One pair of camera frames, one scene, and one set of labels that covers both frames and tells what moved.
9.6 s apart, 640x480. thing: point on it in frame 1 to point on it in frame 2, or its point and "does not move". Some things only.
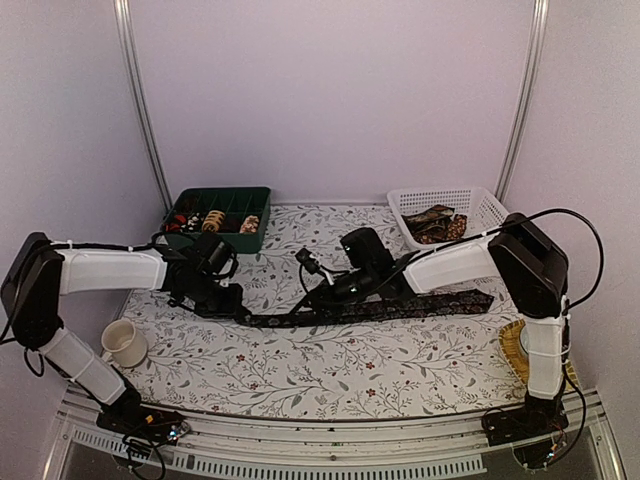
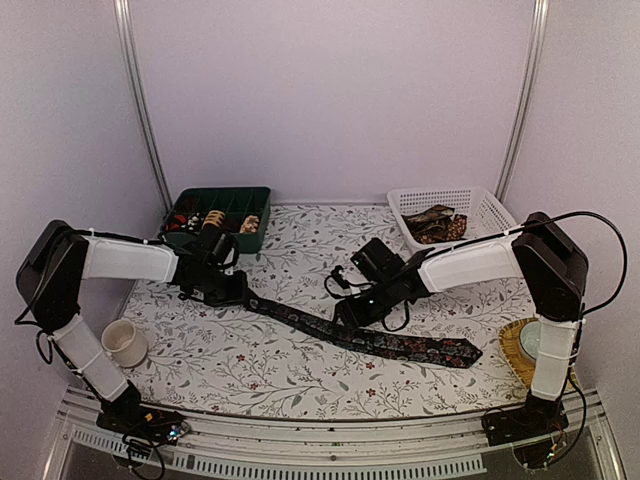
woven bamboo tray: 516,357 does not move
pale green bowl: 525,339 does not move
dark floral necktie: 354,311 to 425,350
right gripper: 317,301 to 352,314
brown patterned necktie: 435,225 does not move
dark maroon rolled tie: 230,224 does not move
